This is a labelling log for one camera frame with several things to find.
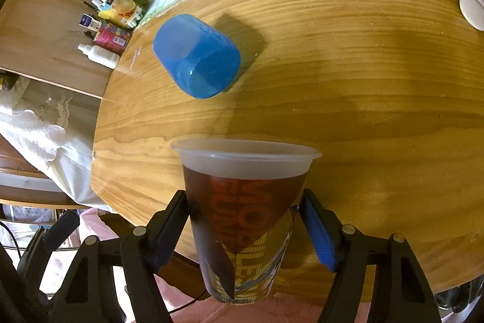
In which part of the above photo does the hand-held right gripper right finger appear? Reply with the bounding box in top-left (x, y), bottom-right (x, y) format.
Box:
top-left (300, 188), bottom-right (443, 323)

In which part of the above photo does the pink blanket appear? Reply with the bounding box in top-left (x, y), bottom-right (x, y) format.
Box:
top-left (38, 207), bottom-right (449, 323)

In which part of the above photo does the white plastic bottle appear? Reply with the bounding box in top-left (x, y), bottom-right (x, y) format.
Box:
top-left (77, 43), bottom-right (121, 69)

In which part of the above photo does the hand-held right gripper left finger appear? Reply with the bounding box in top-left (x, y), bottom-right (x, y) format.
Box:
top-left (57, 190), bottom-right (190, 323)

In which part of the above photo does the white lace cloth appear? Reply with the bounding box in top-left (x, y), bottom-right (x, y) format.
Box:
top-left (0, 76), bottom-right (111, 212)

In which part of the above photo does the pink printed packet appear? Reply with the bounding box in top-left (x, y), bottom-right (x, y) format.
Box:
top-left (93, 26), bottom-right (133, 53)

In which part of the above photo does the blue plastic cup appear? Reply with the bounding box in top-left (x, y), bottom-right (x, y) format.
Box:
top-left (153, 14), bottom-right (242, 99)

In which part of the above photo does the black cable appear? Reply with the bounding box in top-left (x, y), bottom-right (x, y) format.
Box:
top-left (168, 291), bottom-right (209, 313)

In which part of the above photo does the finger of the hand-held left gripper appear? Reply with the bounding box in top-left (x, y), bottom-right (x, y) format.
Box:
top-left (41, 211), bottom-right (80, 252)

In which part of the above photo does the wooden cabinet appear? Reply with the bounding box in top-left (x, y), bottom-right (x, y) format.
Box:
top-left (0, 0), bottom-right (125, 98)

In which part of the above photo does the printed translucent plastic cup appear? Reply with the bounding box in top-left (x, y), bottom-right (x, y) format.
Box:
top-left (170, 139), bottom-right (323, 305)

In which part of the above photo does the small blue label bottle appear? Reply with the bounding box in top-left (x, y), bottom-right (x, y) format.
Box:
top-left (79, 15), bottom-right (103, 32)

